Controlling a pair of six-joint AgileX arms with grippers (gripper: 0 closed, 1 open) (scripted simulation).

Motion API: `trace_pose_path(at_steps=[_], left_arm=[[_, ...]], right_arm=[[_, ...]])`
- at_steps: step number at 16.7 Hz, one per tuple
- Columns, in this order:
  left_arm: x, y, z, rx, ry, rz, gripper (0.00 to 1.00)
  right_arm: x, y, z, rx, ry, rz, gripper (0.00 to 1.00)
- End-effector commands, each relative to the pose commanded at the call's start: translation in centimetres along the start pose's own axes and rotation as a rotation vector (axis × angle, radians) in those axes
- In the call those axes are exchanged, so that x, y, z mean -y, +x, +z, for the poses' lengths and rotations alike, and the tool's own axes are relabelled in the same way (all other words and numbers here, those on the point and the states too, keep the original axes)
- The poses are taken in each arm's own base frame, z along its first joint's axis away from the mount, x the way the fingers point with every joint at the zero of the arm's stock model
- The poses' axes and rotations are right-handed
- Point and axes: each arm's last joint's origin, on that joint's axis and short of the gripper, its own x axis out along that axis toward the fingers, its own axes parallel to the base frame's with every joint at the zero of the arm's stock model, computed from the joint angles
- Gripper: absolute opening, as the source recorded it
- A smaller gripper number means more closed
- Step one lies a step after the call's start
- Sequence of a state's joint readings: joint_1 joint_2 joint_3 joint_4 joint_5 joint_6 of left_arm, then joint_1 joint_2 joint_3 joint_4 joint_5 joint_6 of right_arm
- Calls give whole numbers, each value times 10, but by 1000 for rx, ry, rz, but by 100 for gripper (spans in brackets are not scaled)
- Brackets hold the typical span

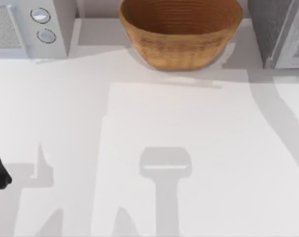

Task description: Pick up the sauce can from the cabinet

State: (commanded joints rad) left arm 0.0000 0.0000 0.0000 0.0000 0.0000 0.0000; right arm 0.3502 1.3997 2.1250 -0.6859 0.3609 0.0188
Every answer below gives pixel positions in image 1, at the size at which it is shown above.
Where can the brown woven basket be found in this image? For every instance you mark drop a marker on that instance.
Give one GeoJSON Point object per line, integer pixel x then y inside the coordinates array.
{"type": "Point", "coordinates": [181, 47]}

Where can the pale microwave oven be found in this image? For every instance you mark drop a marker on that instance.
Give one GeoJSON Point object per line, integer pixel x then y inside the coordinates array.
{"type": "Point", "coordinates": [57, 29]}

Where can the microwave knob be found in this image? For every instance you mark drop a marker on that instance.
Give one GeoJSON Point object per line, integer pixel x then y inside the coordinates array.
{"type": "Point", "coordinates": [40, 15]}
{"type": "Point", "coordinates": [46, 36]}

